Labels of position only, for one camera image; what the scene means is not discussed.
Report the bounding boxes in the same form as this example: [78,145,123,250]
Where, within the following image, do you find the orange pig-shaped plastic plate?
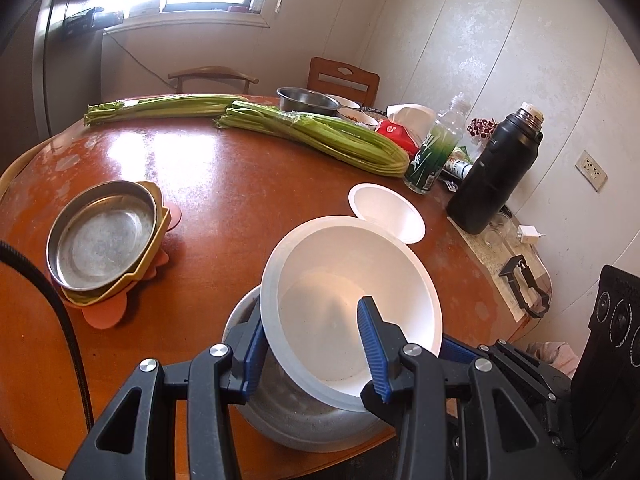
[80,199,184,332]

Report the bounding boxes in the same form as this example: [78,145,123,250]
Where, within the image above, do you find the small steel bowl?
[221,284,388,454]

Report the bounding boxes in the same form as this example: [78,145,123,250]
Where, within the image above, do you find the white foam bowl red label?
[259,216,442,413]

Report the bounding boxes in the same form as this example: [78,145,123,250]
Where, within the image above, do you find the yellow shell-shaped plate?
[58,180,173,309]

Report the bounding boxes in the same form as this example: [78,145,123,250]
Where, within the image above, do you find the round steel pan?
[45,180,163,293]

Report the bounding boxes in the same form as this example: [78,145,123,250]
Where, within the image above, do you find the black stove appliance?
[572,266,639,479]

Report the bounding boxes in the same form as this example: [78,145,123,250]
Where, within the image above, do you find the black clamp tool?
[499,255,550,320]

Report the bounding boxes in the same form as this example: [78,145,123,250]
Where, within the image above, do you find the white charger plug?
[516,224,544,246]

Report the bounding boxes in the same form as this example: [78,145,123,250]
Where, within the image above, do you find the black thermos flask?
[446,102,544,235]

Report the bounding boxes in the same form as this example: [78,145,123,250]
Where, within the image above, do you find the green label plastic bottle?
[404,92,471,194]

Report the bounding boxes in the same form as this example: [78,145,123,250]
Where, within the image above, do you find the red snack packet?
[375,119,419,159]

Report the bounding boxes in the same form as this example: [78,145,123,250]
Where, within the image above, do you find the right celery bunch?
[215,100,409,178]

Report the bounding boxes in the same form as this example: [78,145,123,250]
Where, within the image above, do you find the celery bunch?
[84,93,246,127]
[215,100,409,178]

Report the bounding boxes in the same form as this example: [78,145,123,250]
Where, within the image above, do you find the white plastic bag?
[386,104,436,146]

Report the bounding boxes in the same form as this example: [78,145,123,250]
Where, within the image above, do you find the bowl of food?
[337,107,380,129]

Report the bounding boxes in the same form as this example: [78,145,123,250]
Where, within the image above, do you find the light wooden chair back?
[0,133,60,200]

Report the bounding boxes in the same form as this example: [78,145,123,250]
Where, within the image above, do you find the large steel mixing bowl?
[277,87,341,116]

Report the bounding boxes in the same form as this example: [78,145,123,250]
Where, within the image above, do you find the brown slatted wooden chair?
[307,56,380,107]

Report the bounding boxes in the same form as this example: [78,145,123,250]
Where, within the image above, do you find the left celery bunch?
[84,93,246,127]

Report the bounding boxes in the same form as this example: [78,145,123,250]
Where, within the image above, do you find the dark wooden chair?
[167,65,259,94]

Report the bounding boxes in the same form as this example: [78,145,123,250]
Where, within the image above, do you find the grey refrigerator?
[32,0,125,140]

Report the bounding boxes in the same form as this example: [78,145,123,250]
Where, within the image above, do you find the white wall socket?
[575,151,608,192]

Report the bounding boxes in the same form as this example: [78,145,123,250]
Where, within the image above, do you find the black cable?
[0,238,97,430]

